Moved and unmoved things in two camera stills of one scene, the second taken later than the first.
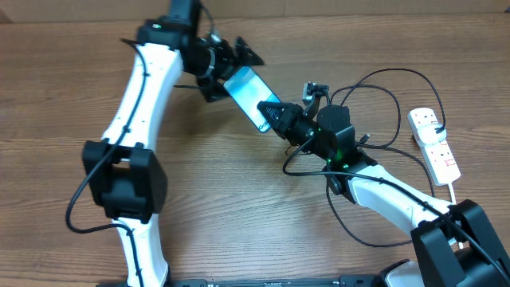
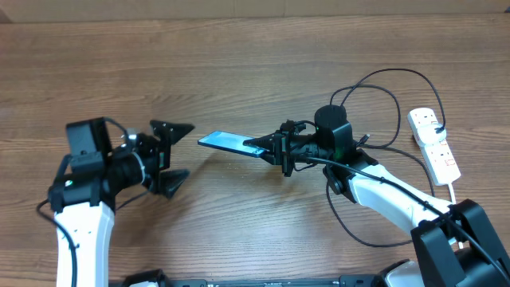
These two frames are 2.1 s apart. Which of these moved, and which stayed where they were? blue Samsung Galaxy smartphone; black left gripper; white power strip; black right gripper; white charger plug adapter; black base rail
Moved: black right gripper; black left gripper; blue Samsung Galaxy smartphone
Stayed: white charger plug adapter; white power strip; black base rail
